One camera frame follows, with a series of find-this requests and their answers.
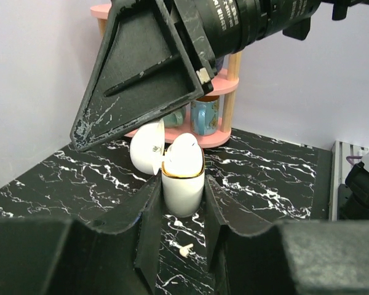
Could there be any pink three-tier shelf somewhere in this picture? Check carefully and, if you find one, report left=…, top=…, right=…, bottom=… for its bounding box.
left=90, top=4, right=242, bottom=148

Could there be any blue patterned mug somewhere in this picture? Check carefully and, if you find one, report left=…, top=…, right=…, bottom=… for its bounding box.
left=190, top=96, right=220, bottom=136

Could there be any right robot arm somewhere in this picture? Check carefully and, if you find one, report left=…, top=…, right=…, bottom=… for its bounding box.
left=70, top=0, right=320, bottom=151

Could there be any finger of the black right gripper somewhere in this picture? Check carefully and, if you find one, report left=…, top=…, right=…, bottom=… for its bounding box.
left=70, top=1, right=213, bottom=151

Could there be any white earbud charging case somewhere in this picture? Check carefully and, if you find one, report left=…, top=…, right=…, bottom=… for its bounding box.
left=130, top=119, right=205, bottom=218

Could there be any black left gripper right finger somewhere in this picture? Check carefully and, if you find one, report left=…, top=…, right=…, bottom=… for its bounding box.
left=204, top=176, right=369, bottom=294

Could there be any green ceramic mug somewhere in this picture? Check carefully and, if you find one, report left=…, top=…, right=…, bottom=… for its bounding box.
left=163, top=106, right=186, bottom=128

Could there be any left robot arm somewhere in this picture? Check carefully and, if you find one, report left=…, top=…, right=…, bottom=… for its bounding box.
left=0, top=149, right=369, bottom=294

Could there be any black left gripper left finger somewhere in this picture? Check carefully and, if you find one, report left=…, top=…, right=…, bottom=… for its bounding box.
left=0, top=176, right=162, bottom=294

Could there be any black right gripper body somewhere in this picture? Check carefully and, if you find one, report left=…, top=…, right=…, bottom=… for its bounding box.
left=164, top=1, right=219, bottom=77

